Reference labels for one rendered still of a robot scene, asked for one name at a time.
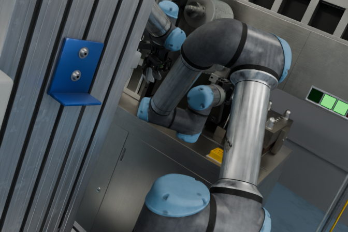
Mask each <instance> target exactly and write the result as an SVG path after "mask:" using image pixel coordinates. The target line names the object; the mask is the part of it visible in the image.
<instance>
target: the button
mask: <svg viewBox="0 0 348 232"><path fill-rule="evenodd" d="M223 151H224V150H222V149H220V148H216V149H214V150H212V151H211V152H210V154H209V156H210V157H212V158H213V159H215V160H217V161H218V162H220V163H222V157H223Z"/></svg>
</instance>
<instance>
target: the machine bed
mask: <svg viewBox="0 0 348 232"><path fill-rule="evenodd" d="M141 75H142V71H141V70H139V69H137V68H135V70H134V73H133V75H132V78H131V80H130V83H129V87H131V88H133V89H134V90H136V88H137V86H138V83H139V80H140V78H141ZM145 84H146V81H145V79H144V81H143V83H142V86H141V88H140V91H139V92H140V93H142V91H143V89H144V86H145ZM139 105H140V102H139V100H137V99H135V98H133V97H131V96H130V95H128V94H126V93H125V92H122V95H121V98H120V100H119V103H118V106H117V109H116V111H115V115H117V116H119V117H120V118H122V119H123V120H125V121H126V122H128V123H130V124H131V125H133V126H135V127H136V128H138V129H140V130H141V131H143V132H145V133H146V134H148V135H149V136H151V137H153V138H154V139H156V140H158V141H159V142H161V143H163V144H164V145H166V146H167V147H169V148H171V149H173V150H174V151H176V152H177V153H179V154H181V155H182V156H184V157H186V158H187V159H189V160H190V161H192V162H193V163H195V164H197V165H198V166H200V167H202V168H203V169H205V170H207V171H208V172H210V173H212V174H213V175H215V176H217V177H218V178H219V175H220V169H221V164H219V163H217V162H216V161H214V160H212V159H211V158H209V157H207V156H206V155H208V154H209V153H210V152H211V151H212V150H214V149H216V148H220V149H222V150H224V147H222V146H220V145H218V144H217V143H215V142H213V141H211V140H210V139H208V138H206V137H204V136H203V135H201V134H200V135H199V137H198V139H197V141H196V142H195V143H188V142H185V141H183V140H181V139H179V138H178V137H177V135H176V132H177V131H175V130H171V129H168V128H165V127H162V126H159V125H156V124H153V123H148V122H146V121H144V120H141V119H139V118H138V116H137V113H138V108H139ZM187 106H188V102H187V95H184V96H183V98H182V99H181V100H180V102H179V103H178V104H177V105H176V107H178V108H181V109H184V110H186V108H187ZM224 123H226V121H224V122H221V123H218V124H215V125H212V126H209V127H206V128H204V129H202V132H201V133H203V134H205V135H206V136H208V137H210V138H212V139H213V140H215V141H217V142H219V143H220V144H222V145H225V139H226V138H224V139H222V138H220V137H218V136H217V135H215V134H214V132H215V130H216V128H217V126H219V125H221V124H224ZM271 150H272V149H271ZM271 150H270V151H269V152H268V153H266V154H265V155H264V156H262V157H261V162H260V167H262V168H264V169H266V170H267V171H266V172H265V171H263V170H262V169H259V176H258V184H257V189H259V188H260V187H261V186H262V185H263V184H264V183H265V182H266V181H267V179H268V178H269V177H270V176H271V175H272V174H273V173H274V172H275V171H276V170H277V169H278V168H279V167H280V166H281V165H282V164H283V163H284V162H285V161H286V160H287V159H288V158H289V157H290V155H291V153H292V150H291V149H290V148H288V147H286V146H284V145H282V147H281V149H280V150H279V151H278V152H277V153H276V154H274V153H272V152H271Z"/></svg>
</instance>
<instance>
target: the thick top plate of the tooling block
mask: <svg viewBox="0 0 348 232"><path fill-rule="evenodd" d="M270 117H273V118H274V119H275V123H274V126H273V129H268V128H265V135H264V143H263V144H264V145H266V146H269V145H270V144H271V143H273V142H274V141H276V140H277V138H278V136H279V134H280V132H281V130H282V129H284V128H285V127H289V128H290V127H291V125H292V123H293V120H291V119H289V120H286V119H284V118H282V115H281V114H279V113H277V112H275V111H273V110H270V111H269V110H268V113H267V120H266V121H268V119H269V118H270Z"/></svg>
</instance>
